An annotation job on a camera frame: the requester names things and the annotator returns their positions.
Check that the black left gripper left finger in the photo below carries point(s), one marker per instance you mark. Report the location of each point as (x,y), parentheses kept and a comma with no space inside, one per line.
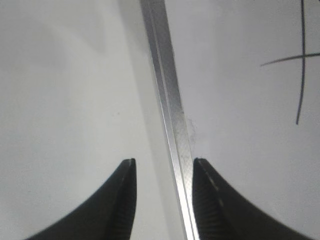
(106,215)

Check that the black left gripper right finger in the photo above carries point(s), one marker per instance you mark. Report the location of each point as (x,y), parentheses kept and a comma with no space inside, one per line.
(221,213)

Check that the white board with grey frame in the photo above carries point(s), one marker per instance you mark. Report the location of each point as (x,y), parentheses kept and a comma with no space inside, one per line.
(239,86)

